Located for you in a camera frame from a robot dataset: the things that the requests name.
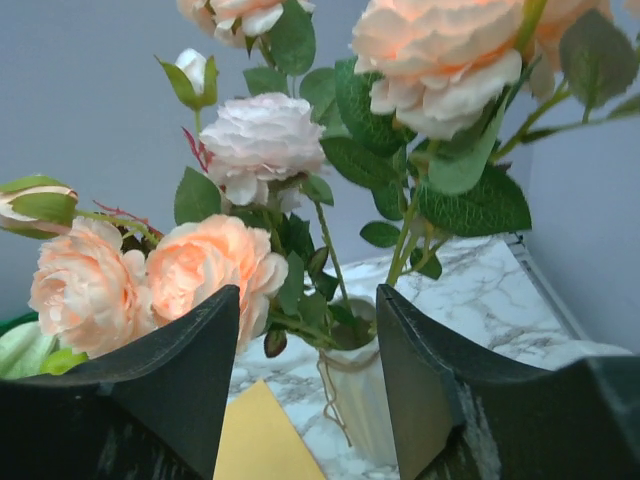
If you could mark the green plastic crate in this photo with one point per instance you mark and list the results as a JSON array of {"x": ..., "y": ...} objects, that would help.
[{"x": 8, "y": 325}]

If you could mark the green cabbage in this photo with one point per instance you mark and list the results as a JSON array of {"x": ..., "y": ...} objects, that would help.
[{"x": 26, "y": 352}]

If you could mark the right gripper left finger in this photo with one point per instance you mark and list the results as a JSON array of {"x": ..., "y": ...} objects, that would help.
[{"x": 152, "y": 409}]

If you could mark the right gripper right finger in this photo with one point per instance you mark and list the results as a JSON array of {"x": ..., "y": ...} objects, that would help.
[{"x": 461, "y": 411}]

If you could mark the orange wrapping paper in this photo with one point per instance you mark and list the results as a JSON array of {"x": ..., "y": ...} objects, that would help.
[{"x": 259, "y": 442}]

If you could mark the white ribbed vase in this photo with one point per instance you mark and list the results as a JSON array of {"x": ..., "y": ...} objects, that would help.
[{"x": 354, "y": 386}]

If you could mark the pink rose stem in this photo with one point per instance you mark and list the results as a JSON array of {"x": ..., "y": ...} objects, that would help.
[
  {"x": 104, "y": 280},
  {"x": 437, "y": 94},
  {"x": 287, "y": 89},
  {"x": 260, "y": 145}
]

